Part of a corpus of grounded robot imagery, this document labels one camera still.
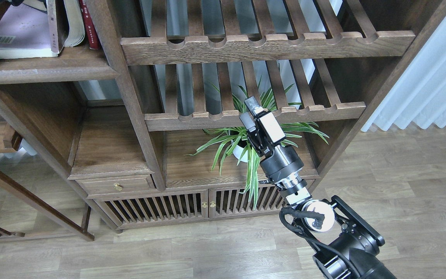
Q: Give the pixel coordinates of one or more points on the white pleated curtain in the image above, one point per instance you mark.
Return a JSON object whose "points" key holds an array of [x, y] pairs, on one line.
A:
{"points": [[419, 96]]}

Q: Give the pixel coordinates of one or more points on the cream paged standing book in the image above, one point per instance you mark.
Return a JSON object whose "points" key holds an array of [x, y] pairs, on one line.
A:
{"points": [[76, 32]]}

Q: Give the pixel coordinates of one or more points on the dark red book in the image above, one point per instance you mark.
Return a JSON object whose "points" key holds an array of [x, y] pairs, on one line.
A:
{"points": [[58, 25]]}

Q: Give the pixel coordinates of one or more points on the dark wooden bookshelf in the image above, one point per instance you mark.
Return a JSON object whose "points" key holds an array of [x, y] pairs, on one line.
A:
{"points": [[117, 122]]}

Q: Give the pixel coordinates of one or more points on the pale purple white book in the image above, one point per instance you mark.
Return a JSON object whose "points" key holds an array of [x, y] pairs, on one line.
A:
{"points": [[24, 33]]}

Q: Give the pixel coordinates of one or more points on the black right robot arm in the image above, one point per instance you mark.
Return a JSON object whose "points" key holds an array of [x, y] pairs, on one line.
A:
{"points": [[346, 245]]}

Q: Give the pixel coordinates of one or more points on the white plant pot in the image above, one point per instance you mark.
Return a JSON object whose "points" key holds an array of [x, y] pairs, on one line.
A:
{"points": [[241, 152]]}

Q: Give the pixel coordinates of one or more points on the red spine standing book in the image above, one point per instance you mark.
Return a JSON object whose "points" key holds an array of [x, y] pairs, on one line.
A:
{"points": [[90, 30]]}

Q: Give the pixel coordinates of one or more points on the green spider plant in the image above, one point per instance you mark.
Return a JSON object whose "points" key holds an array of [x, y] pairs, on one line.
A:
{"points": [[230, 138]]}

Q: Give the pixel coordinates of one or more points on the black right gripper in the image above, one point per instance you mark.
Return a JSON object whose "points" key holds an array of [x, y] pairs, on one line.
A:
{"points": [[281, 165]]}

